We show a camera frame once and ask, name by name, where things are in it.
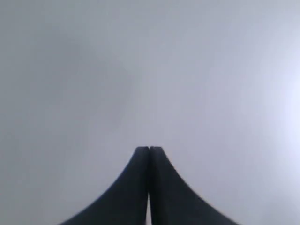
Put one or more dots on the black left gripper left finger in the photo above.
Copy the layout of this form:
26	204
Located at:
125	201

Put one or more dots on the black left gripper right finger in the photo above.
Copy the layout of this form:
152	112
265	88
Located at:
172	201

